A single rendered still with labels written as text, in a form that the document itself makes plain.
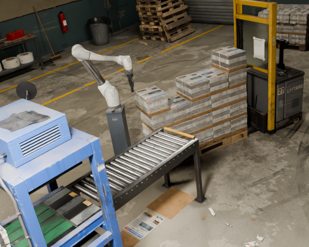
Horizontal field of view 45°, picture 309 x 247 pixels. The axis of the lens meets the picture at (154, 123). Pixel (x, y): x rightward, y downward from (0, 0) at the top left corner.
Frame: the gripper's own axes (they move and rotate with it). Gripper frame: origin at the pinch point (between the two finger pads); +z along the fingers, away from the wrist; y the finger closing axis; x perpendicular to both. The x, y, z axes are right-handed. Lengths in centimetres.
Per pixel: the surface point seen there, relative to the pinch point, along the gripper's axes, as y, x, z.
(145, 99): -16.4, -8.6, 10.2
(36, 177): -177, 143, -35
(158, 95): -16.1, -25.3, 10.3
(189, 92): -15, -70, 21
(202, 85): -19, -88, 15
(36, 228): -181, 153, -1
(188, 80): -1, -77, 10
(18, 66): 580, 67, 90
